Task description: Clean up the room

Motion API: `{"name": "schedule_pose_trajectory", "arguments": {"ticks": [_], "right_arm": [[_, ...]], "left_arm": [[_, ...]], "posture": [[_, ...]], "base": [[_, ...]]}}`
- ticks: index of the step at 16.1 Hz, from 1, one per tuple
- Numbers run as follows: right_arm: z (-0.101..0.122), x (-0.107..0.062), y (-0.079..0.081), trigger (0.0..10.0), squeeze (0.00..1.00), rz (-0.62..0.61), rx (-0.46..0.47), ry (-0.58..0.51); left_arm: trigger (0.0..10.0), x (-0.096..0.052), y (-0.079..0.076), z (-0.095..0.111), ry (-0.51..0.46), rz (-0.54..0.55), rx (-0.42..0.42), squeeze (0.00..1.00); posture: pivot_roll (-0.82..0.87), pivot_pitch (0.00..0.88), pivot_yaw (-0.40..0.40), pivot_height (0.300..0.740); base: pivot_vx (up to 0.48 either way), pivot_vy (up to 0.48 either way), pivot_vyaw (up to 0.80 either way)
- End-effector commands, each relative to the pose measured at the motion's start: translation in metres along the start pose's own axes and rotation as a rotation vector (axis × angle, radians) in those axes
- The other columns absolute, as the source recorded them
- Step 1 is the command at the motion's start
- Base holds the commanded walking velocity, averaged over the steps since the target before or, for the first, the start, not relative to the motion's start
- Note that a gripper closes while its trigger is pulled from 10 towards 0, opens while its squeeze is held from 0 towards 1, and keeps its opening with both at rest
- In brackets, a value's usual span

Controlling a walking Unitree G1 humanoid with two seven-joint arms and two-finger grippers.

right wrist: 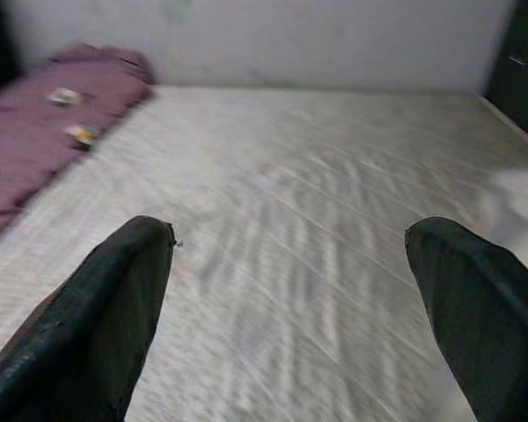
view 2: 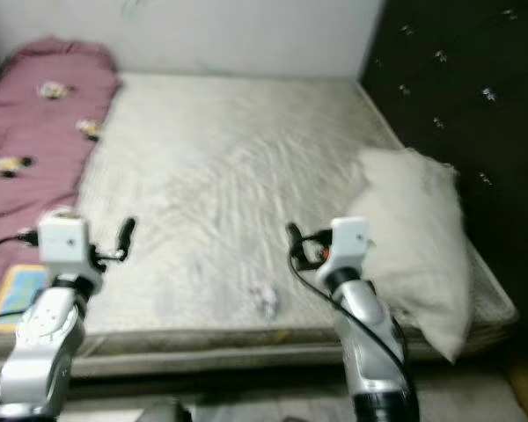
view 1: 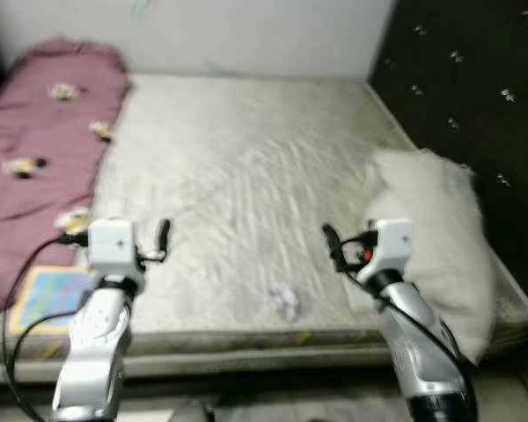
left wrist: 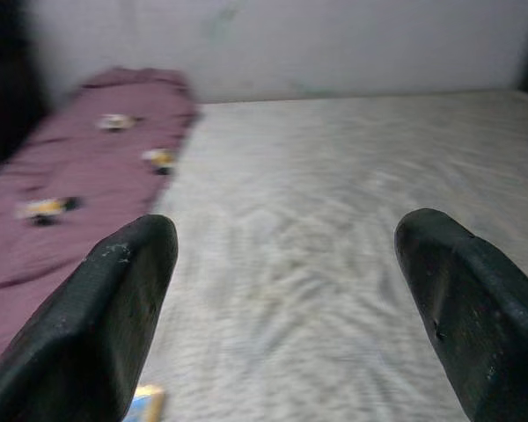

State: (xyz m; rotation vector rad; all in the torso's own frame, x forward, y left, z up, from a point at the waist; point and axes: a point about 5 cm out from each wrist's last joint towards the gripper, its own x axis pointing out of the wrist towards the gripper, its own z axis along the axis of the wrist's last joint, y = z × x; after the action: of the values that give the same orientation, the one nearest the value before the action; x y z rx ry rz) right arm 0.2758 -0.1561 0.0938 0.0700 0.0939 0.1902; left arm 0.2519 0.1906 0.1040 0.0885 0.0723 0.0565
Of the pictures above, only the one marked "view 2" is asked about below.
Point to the white wrapper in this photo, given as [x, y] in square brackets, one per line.
[267, 301]

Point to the colourful picture book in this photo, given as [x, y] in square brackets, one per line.
[18, 294]

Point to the white pillow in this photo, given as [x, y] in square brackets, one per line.
[414, 220]

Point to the pink cartoon print quilt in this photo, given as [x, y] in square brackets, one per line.
[35, 123]

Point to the white quilted mattress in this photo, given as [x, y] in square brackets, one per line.
[238, 176]

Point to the grey left robot leg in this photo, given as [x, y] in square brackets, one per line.
[167, 413]

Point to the black tufted headboard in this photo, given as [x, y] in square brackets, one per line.
[466, 70]

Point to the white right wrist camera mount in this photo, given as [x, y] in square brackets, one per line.
[350, 237]

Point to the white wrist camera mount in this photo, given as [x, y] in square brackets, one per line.
[350, 237]
[62, 239]

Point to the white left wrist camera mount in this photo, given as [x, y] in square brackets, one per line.
[62, 239]

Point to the black bed frame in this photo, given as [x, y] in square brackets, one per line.
[255, 382]

